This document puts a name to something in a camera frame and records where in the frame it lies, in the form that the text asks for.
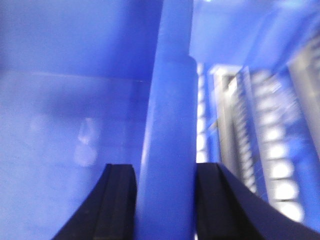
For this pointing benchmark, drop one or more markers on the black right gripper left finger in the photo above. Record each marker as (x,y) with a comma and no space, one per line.
(108,211)

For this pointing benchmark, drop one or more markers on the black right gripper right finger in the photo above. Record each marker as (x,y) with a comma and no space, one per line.
(227,210)

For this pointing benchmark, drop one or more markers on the large blue plastic bin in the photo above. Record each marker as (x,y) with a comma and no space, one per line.
(86,83)

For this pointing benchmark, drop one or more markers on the white roller track left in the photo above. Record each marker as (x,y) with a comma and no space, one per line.
(201,125)

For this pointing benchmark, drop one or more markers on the white roller track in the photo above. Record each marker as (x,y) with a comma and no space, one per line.
(281,188)
(201,125)

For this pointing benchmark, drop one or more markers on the white roller track right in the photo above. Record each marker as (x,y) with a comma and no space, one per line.
(281,188)

